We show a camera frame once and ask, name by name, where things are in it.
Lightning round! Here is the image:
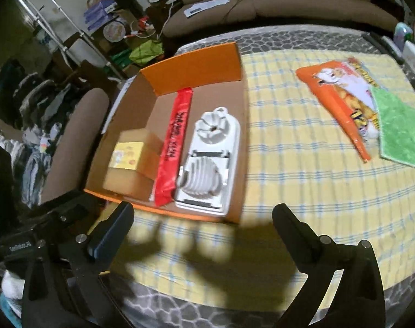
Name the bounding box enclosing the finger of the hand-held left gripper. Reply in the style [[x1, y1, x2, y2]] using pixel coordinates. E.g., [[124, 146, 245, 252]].
[[26, 191, 103, 233]]

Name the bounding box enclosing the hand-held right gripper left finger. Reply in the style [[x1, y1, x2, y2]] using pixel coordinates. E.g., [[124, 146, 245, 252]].
[[21, 201, 136, 328]]

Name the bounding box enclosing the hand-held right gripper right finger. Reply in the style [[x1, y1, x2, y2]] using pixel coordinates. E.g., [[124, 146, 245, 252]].
[[272, 203, 387, 328]]

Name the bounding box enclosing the small brown cardboard box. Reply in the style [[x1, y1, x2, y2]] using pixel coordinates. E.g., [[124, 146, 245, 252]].
[[103, 128, 165, 201]]

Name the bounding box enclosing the white egg slicer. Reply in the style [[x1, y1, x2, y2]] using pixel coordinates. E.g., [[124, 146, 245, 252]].
[[175, 107, 241, 216]]

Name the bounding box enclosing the long red packet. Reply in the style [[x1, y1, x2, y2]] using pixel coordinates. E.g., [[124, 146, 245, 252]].
[[154, 88, 193, 207]]

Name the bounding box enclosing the orange cardboard box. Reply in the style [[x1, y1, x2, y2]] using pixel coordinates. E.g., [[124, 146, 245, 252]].
[[84, 42, 251, 225]]

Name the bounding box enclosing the yellow checked tablecloth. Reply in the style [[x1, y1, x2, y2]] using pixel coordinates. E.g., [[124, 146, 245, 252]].
[[101, 49, 415, 310]]

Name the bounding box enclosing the brown padded chair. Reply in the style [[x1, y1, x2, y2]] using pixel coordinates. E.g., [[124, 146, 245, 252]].
[[40, 88, 110, 206]]

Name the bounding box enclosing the pile of clothes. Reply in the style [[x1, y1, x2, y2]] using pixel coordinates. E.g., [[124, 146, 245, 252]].
[[0, 72, 69, 209]]

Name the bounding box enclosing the green textured cloth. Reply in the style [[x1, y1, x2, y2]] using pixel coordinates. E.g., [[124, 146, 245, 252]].
[[369, 86, 415, 171]]

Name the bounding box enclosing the orange snack bag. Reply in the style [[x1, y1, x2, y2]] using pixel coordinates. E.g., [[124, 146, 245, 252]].
[[295, 57, 382, 163]]

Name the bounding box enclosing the green bag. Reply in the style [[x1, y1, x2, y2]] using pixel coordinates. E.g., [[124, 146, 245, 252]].
[[128, 39, 164, 65]]

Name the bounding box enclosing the white pipe rack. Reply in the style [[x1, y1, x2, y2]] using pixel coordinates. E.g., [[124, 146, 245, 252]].
[[7, 0, 126, 83]]

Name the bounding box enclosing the purple packet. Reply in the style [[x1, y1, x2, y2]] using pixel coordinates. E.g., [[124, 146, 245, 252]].
[[84, 0, 117, 31]]

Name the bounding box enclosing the pastel round container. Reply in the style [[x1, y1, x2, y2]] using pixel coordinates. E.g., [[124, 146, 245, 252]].
[[393, 22, 414, 42]]

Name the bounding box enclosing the brown sofa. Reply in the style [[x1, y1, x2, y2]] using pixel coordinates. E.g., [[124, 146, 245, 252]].
[[160, 0, 399, 38]]

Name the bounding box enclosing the white paper sheet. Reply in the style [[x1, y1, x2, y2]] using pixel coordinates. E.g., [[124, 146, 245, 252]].
[[183, 0, 231, 17]]

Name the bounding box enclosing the white cable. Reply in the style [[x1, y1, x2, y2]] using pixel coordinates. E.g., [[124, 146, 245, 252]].
[[158, 0, 175, 38]]

